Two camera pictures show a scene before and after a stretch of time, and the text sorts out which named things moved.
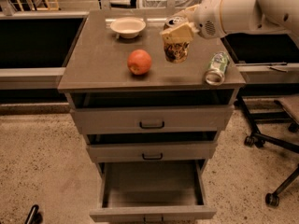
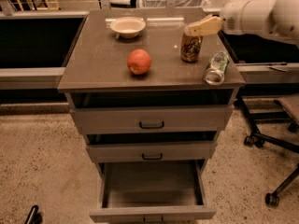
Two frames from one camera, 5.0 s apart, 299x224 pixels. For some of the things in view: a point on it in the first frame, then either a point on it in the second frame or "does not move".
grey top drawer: (112, 111) does not move
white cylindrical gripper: (206, 19) → (229, 21)
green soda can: (215, 76) does not move
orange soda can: (176, 51) → (191, 48)
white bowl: (128, 27) does not move
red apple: (138, 62) does not move
